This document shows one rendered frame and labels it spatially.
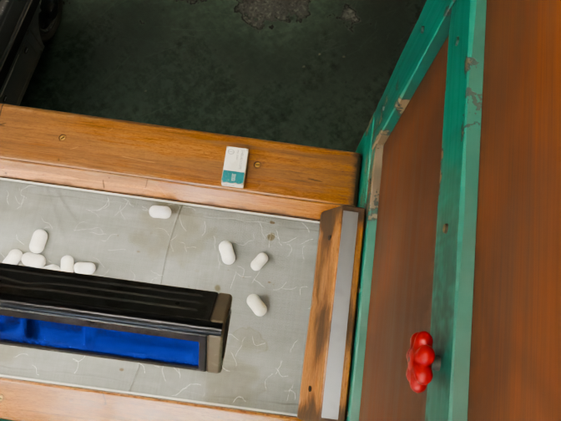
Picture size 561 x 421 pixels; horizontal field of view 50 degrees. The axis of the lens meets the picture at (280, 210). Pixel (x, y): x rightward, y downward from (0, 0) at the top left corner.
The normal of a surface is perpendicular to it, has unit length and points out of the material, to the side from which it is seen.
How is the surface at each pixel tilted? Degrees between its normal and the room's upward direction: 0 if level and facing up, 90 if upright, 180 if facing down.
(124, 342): 58
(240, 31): 0
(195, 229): 0
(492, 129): 90
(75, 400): 0
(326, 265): 67
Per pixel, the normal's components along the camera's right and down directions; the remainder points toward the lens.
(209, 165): 0.04, -0.25
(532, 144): -0.99, -0.14
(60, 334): -0.08, 0.67
